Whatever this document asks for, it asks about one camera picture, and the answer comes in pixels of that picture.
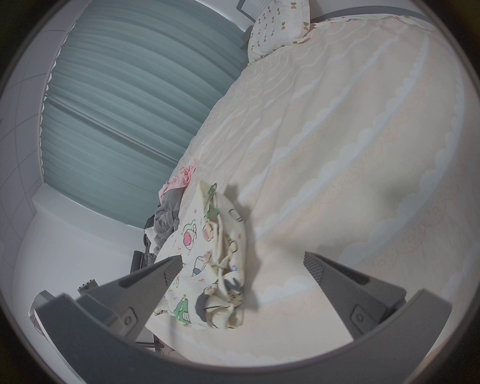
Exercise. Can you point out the grey knitted garment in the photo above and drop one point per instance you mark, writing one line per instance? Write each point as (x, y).
(168, 213)

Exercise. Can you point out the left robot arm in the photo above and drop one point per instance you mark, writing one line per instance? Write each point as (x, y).
(41, 303)

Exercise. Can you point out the dark grey garment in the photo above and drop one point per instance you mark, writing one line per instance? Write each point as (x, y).
(150, 243)

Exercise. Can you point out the white printed pyjama top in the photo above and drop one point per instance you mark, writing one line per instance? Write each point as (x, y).
(210, 255)

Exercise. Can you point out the white printed pillow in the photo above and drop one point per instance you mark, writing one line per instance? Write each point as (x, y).
(277, 26)

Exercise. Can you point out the blue-green curtain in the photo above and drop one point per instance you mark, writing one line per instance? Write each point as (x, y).
(150, 75)
(93, 168)

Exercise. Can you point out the bed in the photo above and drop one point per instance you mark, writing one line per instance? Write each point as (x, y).
(337, 150)

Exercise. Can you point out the pink garment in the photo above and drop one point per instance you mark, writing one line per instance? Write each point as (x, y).
(182, 178)

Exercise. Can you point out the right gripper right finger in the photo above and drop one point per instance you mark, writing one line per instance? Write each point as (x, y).
(345, 296)

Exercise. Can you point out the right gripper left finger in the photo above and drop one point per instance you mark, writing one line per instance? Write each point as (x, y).
(142, 296)

